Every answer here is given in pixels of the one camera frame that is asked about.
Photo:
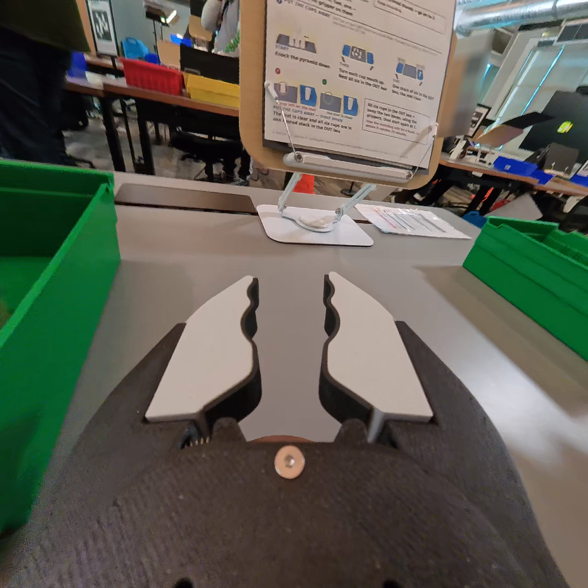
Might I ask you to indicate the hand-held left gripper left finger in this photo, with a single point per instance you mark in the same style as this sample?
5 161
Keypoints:
206 363

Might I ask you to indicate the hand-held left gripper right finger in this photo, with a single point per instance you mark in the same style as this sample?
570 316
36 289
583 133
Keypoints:
376 363

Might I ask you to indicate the green plastic bin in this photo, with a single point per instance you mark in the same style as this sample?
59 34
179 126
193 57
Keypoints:
55 285
514 275

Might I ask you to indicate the grey desk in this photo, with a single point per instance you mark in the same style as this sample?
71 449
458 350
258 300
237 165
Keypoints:
206 248

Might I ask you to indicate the laminated paper card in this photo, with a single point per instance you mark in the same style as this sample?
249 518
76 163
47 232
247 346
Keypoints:
413 223

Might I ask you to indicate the orange traffic cone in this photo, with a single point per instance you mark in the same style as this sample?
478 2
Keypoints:
303 184

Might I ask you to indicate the grey folded board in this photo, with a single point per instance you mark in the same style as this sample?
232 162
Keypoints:
521 207

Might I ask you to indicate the black office chair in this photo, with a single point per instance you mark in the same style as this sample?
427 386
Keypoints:
206 147

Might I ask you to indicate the wooden table with bins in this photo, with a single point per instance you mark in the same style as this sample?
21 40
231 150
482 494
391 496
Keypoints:
505 177

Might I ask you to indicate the blue plastic bin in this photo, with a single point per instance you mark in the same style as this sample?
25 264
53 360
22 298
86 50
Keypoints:
543 177
514 165

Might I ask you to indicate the plain wooden board stand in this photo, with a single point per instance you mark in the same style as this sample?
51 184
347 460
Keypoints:
505 131

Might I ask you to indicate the yellow plastic bin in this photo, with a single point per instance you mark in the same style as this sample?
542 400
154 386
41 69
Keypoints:
211 92

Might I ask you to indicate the wooden table black legs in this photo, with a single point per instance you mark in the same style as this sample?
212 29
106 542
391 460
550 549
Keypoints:
151 94

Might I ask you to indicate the red plastic bin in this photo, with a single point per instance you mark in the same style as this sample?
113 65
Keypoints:
151 78

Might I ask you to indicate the black monitor screen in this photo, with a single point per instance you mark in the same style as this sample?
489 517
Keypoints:
565 115

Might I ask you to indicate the printed instruction sheet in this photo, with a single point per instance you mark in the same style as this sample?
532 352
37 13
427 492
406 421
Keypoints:
358 46

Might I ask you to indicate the black white marker sign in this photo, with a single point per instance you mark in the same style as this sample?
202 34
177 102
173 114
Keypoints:
102 27

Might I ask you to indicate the silver ventilation duct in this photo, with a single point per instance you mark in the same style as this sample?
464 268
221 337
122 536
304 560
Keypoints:
505 18

